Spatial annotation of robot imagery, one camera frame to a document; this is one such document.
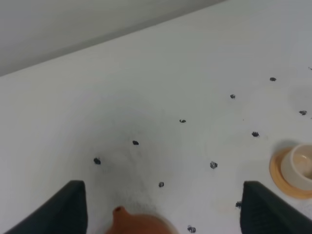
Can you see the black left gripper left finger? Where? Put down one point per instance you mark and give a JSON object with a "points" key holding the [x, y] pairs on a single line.
{"points": [[63, 213]]}

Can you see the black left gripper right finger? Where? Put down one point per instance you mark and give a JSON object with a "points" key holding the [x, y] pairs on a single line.
{"points": [[263, 212]]}

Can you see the brown clay teapot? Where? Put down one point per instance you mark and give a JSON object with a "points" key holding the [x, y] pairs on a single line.
{"points": [[127, 223]]}

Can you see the near orange saucer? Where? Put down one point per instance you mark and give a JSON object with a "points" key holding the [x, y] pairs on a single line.
{"points": [[280, 182]]}

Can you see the near white teacup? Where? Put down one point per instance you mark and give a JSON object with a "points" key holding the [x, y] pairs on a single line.
{"points": [[296, 167]]}

